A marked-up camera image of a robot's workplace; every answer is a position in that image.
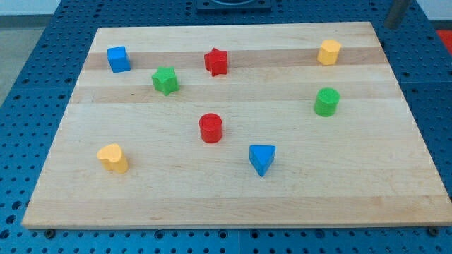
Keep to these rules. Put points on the yellow hexagon block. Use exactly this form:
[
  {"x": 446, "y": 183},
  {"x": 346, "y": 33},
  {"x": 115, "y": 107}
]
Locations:
[{"x": 328, "y": 52}]

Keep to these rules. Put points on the red cylinder block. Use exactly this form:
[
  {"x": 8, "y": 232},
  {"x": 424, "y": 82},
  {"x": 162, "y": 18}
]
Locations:
[{"x": 210, "y": 125}]

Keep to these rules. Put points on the blue triangle block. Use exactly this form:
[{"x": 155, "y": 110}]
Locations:
[{"x": 261, "y": 157}]

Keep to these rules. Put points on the wooden board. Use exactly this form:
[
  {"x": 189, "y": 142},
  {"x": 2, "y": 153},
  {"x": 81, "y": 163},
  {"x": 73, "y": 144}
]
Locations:
[{"x": 366, "y": 165}]

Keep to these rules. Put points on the red star block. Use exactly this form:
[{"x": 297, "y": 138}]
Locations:
[{"x": 216, "y": 61}]

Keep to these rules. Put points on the green star block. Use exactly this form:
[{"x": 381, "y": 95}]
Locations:
[{"x": 165, "y": 80}]

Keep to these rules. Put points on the green cylinder block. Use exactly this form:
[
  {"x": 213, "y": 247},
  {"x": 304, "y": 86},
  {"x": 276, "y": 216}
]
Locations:
[{"x": 326, "y": 102}]

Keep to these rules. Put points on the yellow heart block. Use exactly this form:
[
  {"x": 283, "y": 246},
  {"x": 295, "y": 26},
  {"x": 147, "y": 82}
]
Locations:
[{"x": 113, "y": 158}]

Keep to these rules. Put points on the blue cube block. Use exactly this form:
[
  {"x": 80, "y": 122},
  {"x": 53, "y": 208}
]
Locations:
[{"x": 118, "y": 59}]

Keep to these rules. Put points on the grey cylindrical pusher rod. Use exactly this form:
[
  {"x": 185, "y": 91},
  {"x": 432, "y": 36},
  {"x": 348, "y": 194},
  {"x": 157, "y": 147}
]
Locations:
[{"x": 396, "y": 14}]

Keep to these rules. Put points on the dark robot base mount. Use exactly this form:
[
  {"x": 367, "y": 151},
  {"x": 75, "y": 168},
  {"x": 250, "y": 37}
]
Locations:
[{"x": 232, "y": 5}]

